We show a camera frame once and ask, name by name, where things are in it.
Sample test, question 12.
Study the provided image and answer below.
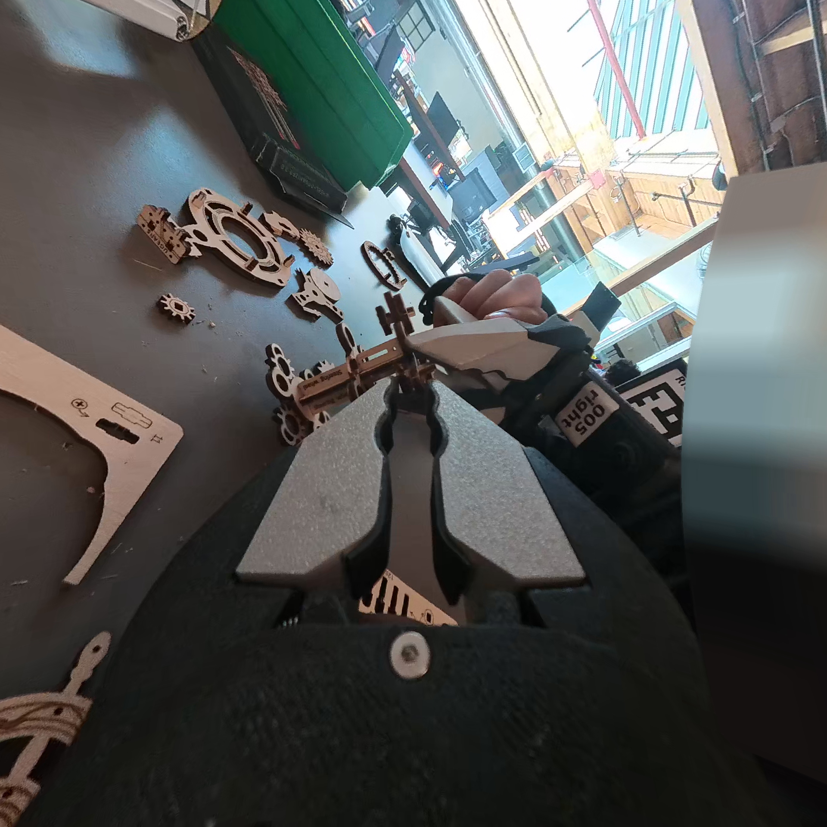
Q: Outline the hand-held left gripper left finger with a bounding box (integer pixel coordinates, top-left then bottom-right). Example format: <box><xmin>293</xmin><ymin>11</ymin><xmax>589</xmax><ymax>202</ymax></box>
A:
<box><xmin>236</xmin><ymin>379</ymin><xmax>396</xmax><ymax>600</ymax></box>

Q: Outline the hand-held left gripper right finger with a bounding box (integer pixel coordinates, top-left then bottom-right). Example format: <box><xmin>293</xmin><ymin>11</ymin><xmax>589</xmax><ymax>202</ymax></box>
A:
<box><xmin>426</xmin><ymin>379</ymin><xmax>588</xmax><ymax>606</ymax></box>

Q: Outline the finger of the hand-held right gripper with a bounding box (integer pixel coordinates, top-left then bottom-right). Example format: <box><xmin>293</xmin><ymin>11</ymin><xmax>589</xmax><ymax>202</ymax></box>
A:
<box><xmin>449</xmin><ymin>368</ymin><xmax>514</xmax><ymax>427</ymax></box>
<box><xmin>404</xmin><ymin>326</ymin><xmax>540</xmax><ymax>385</ymax></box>

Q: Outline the wooden model axle assembly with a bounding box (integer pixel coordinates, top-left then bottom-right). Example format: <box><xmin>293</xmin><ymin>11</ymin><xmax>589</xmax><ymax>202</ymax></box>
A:
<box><xmin>264</xmin><ymin>291</ymin><xmax>438</xmax><ymax>448</ymax></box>

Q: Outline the person's right hand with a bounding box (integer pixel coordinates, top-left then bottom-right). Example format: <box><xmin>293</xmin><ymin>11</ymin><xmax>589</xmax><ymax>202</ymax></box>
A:
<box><xmin>441</xmin><ymin>267</ymin><xmax>551</xmax><ymax>325</ymax></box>

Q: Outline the wooden disc part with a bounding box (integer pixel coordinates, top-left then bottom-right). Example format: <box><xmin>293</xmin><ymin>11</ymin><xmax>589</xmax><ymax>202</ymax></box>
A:
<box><xmin>289</xmin><ymin>267</ymin><xmax>345</xmax><ymax>324</ymax></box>

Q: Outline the wooden hook piece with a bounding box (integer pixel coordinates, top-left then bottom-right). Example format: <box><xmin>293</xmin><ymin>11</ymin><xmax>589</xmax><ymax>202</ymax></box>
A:
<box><xmin>260</xmin><ymin>210</ymin><xmax>302</xmax><ymax>245</ymax></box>

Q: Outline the wooden sheet offcut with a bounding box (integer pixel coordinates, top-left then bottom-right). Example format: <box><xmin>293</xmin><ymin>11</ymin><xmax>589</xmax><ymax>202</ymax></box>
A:
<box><xmin>0</xmin><ymin>323</ymin><xmax>185</xmax><ymax>587</ymax></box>

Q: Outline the black kit box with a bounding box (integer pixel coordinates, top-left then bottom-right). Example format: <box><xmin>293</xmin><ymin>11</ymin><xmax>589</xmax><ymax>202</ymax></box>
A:
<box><xmin>193</xmin><ymin>26</ymin><xmax>355</xmax><ymax>228</ymax></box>

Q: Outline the green plastic bin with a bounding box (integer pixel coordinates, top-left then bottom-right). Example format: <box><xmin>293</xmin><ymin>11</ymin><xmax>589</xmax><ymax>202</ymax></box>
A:
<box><xmin>212</xmin><ymin>0</ymin><xmax>416</xmax><ymax>193</ymax></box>

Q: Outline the wooden steering wheel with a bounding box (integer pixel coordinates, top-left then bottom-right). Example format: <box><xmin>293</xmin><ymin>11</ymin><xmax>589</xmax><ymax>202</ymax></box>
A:
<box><xmin>0</xmin><ymin>630</ymin><xmax>112</xmax><ymax>827</ymax></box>

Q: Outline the white stand bar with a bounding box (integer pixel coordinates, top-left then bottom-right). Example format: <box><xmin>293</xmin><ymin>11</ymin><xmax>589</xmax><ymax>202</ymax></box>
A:
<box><xmin>84</xmin><ymin>0</ymin><xmax>217</xmax><ymax>44</ymax></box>

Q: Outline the dark wooden spoked ring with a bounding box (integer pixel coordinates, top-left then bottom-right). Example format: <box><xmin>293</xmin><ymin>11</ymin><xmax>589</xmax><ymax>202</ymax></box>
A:
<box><xmin>360</xmin><ymin>239</ymin><xmax>406</xmax><ymax>289</ymax></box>

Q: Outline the wooden ring part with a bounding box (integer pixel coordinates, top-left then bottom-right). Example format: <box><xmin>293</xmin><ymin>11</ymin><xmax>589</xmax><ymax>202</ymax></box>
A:
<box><xmin>137</xmin><ymin>187</ymin><xmax>296</xmax><ymax>289</ymax></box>

